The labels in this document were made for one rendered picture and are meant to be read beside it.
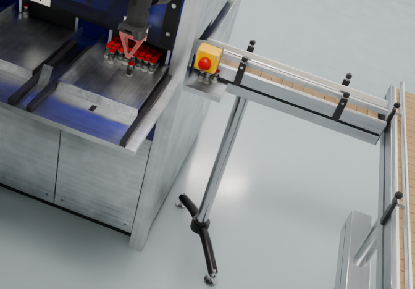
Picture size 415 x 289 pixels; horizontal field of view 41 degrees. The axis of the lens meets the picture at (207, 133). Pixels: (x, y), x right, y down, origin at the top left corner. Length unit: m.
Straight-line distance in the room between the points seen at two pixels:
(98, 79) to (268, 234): 1.27
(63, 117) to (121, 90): 0.23
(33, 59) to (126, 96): 0.32
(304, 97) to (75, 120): 0.77
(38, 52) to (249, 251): 1.31
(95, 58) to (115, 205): 0.68
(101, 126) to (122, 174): 0.60
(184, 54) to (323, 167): 1.61
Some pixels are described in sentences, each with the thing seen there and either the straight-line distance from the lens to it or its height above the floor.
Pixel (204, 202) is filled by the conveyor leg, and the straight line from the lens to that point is 2.33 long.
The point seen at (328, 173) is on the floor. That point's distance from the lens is 3.19.
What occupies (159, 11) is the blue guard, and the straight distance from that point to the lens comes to 1.77.
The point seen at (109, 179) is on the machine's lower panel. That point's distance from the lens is 2.22.
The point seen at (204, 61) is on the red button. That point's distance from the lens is 1.75.
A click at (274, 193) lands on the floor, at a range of 2.91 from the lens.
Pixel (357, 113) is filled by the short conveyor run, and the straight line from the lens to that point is 1.93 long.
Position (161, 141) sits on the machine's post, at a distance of 2.01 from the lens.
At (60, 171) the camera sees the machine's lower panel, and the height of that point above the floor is 0.29.
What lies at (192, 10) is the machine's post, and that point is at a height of 1.14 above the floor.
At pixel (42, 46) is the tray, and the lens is 1.92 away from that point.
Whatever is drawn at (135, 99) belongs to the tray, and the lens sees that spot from 1.73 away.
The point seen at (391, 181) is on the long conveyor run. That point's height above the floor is 0.93.
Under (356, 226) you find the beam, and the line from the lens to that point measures 2.10.
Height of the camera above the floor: 1.88
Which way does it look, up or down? 37 degrees down
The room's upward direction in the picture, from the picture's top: 17 degrees clockwise
